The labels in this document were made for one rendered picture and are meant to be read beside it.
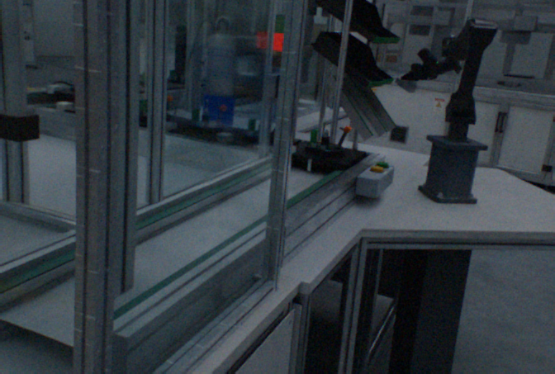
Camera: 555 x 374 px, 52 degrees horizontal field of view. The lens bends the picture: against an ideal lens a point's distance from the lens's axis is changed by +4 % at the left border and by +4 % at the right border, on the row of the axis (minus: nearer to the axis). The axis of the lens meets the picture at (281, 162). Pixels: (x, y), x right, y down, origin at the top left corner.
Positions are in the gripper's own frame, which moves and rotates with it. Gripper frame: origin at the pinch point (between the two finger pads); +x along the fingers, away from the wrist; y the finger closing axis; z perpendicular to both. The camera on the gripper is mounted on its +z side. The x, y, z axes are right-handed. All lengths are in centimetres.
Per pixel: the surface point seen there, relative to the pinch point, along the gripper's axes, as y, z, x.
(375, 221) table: 64, -45, -4
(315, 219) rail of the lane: 90, -38, -2
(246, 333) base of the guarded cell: 135, -50, -13
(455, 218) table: 40, -50, -19
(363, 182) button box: 57, -33, 0
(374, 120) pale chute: 8.2, -13.2, 15.4
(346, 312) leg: 70, -69, 8
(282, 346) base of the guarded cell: 117, -59, -5
